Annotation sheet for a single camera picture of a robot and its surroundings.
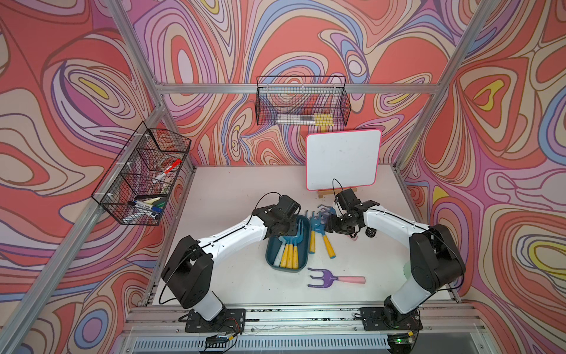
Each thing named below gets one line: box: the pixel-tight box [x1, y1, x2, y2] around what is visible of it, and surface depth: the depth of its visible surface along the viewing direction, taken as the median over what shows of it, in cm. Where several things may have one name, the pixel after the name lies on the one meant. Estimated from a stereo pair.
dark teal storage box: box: [265, 214, 311, 273], surface depth 88 cm
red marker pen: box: [152, 158, 183, 183], surface depth 79 cm
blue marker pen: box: [126, 200, 163, 214], surface depth 71 cm
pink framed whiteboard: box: [305, 129, 382, 192], surface depth 101 cm
